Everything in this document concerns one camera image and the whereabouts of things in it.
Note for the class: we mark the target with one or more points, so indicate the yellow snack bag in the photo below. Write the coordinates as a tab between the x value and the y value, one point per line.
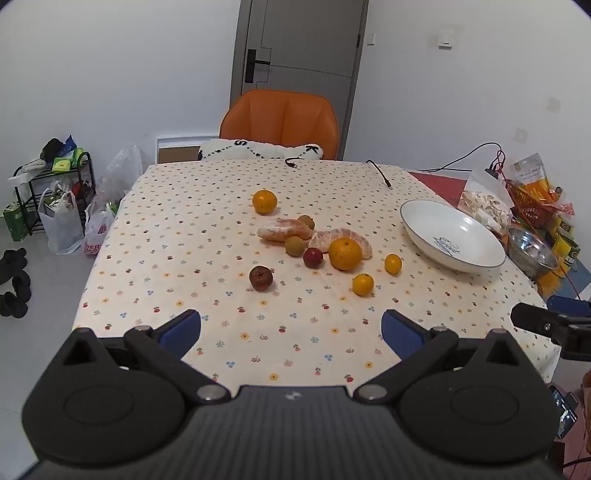
531	173

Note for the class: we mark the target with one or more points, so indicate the black cloth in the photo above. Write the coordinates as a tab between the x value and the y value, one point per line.
51	148

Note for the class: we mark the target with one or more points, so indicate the large orange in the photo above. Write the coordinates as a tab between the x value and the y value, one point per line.
345	253

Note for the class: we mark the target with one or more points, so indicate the brown kiwi back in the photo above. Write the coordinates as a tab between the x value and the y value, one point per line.
306	222

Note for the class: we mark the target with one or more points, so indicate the white framed board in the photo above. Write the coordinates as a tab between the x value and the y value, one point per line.
180	150

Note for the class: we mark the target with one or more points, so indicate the white crumpled bag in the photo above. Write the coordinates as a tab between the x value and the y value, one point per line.
27	170

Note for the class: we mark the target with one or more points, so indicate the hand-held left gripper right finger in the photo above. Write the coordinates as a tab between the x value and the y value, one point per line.
400	334

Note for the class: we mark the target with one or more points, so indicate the orange chair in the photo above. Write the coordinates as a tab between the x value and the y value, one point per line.
281	120

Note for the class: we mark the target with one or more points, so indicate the black and white cushion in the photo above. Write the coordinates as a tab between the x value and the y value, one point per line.
258	150

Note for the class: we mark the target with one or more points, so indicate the yellow tin cans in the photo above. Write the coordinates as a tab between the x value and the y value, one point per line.
565	237

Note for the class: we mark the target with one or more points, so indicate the black shelf rack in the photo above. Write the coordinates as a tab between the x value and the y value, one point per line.
85	184

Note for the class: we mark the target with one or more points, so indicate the red cloth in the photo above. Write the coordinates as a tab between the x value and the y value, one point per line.
438	187

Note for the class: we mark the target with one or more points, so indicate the clear plastic bag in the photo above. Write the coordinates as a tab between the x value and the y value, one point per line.
120	175

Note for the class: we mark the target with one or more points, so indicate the small orange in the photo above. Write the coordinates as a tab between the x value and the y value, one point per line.
363	284

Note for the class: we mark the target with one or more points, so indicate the steel bowl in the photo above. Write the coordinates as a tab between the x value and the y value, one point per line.
531	251

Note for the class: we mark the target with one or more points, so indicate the white bowl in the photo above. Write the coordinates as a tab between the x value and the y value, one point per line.
450	235

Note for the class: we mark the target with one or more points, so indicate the green-brown kiwi front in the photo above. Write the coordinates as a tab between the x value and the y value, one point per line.
293	245

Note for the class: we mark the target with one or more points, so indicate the black shoe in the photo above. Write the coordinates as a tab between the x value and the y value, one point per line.
14	297
11	265

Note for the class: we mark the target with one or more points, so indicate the red and white plastic bag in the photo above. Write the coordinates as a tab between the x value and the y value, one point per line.
97	235

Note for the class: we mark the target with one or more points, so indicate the green packets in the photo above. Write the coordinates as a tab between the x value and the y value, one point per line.
67	160

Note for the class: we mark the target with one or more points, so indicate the medium orange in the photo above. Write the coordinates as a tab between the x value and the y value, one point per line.
264	201

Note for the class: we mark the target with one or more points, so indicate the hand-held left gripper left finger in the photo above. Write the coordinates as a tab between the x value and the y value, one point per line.
182	333

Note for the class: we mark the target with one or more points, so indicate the curved peeled tangerine piece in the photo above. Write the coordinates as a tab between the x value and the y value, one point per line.
337	236

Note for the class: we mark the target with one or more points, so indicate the long peeled tangerine piece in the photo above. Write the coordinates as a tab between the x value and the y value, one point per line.
282	231

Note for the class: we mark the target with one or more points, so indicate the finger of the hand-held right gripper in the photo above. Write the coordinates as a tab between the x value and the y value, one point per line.
531	317
565	304

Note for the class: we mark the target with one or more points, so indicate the smartphone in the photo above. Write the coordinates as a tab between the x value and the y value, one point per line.
564	413

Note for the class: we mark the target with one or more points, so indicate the red basket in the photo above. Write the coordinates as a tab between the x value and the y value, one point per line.
531	207

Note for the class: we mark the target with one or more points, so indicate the white wall box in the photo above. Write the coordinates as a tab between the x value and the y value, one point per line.
445	38

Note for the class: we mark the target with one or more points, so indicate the blue bag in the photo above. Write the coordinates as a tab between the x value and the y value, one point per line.
70	142

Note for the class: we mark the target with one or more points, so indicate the grey door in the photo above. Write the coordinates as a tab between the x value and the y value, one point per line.
300	46

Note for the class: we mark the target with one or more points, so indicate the small kumquat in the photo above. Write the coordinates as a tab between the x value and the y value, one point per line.
393	264

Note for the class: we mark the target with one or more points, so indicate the floral tablecloth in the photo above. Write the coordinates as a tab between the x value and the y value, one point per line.
184	258

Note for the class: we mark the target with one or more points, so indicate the clear bag of snacks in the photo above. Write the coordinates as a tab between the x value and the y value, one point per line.
485	205

